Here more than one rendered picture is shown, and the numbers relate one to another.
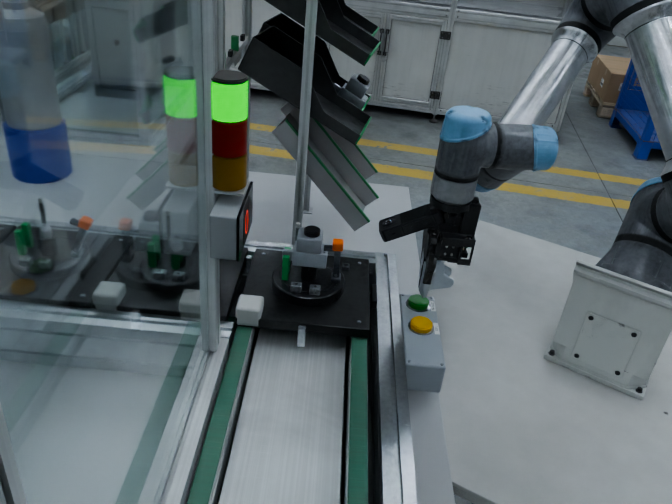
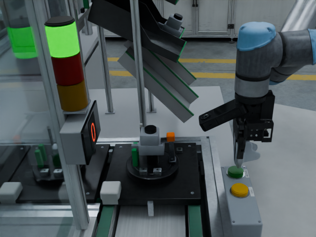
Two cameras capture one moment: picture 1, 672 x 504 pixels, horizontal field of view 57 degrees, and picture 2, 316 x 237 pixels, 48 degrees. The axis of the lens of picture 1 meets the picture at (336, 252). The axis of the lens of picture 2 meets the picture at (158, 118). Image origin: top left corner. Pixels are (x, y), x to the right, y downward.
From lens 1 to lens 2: 25 cm
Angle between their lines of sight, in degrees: 4
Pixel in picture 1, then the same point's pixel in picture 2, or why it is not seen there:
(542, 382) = not seen: outside the picture
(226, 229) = (74, 141)
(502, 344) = (301, 194)
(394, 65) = (203, 11)
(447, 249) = (252, 131)
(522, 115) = (296, 24)
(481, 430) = not seen: outside the picture
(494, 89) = (267, 18)
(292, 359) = (146, 226)
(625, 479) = not seen: outside the picture
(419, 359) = (241, 219)
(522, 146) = (302, 46)
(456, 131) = (248, 42)
